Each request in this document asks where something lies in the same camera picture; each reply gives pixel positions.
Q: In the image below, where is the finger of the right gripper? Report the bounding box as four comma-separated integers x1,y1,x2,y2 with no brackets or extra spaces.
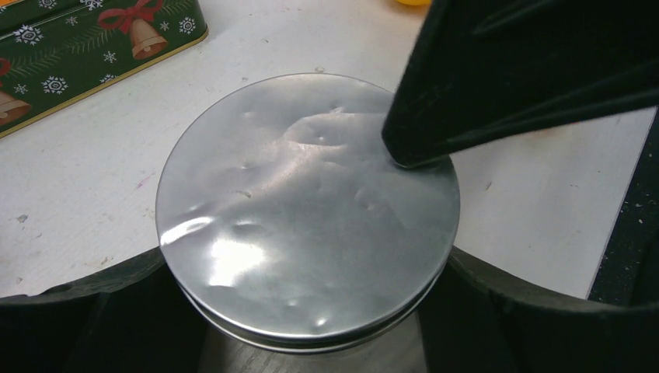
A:
382,1,658,168

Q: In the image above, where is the tin box of gummy candies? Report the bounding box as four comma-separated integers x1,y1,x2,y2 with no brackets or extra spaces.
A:
1,0,208,136

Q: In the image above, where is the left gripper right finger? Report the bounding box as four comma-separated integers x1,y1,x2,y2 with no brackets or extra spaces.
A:
418,248,658,372

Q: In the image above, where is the orange plastic scoop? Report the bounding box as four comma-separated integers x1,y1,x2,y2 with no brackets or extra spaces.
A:
396,0,432,6

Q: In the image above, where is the clear round lid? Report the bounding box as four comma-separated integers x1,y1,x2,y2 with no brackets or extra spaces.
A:
155,73,460,354

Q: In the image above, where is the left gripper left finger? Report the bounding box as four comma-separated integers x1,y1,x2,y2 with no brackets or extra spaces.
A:
1,248,207,372

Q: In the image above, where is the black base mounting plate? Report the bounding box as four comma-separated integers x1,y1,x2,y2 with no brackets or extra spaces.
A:
588,116,658,306

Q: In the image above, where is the clear plastic round container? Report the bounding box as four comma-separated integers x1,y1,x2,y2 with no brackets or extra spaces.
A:
182,283,435,372

